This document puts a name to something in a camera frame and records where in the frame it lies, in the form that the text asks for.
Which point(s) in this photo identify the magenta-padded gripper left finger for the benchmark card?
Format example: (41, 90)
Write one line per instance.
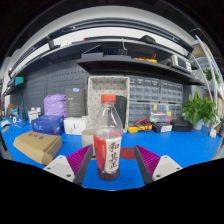
(60, 166)

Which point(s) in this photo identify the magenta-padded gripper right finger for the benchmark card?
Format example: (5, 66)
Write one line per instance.
(165, 166)

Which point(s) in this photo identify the clear red-capped drink bottle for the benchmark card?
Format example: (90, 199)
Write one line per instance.
(108, 133)

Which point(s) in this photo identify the brown cardboard box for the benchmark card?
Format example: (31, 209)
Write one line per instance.
(36, 145)

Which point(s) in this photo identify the cream and grey ceramic mug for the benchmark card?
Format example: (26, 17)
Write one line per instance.
(87, 140)

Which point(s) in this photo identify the flat round red coaster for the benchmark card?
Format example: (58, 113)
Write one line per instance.
(128, 154)

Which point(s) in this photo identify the black box with white label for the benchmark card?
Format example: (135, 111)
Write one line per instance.
(162, 127)

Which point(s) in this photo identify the white carton box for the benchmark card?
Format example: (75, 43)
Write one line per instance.
(75, 126)

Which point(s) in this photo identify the flat black box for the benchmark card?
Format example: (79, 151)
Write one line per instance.
(181, 125)

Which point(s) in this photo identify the blue carton box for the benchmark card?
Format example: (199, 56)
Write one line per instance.
(46, 125)

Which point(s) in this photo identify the yellow multimeter with red leads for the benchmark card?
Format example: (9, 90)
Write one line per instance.
(140, 127)

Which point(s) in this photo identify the clear box of coloured parts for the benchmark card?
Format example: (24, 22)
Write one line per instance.
(160, 112)

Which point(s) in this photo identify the grey large-drawer parts cabinet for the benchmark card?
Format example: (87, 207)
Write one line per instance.
(138, 111)

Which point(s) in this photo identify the purple plastic bag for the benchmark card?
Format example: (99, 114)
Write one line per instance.
(55, 105)

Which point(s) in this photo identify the green potted plant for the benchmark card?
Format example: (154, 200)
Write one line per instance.
(198, 108)

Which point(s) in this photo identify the black rounded speaker case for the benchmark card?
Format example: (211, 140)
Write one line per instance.
(122, 111)

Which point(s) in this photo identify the grey small-drawer parts cabinet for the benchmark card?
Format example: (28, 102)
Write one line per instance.
(172, 91)
(144, 89)

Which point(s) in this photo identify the beige perforated storage bin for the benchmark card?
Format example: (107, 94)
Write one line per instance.
(106, 85)

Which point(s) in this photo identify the black wall shelf unit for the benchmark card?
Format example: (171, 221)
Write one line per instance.
(133, 66)

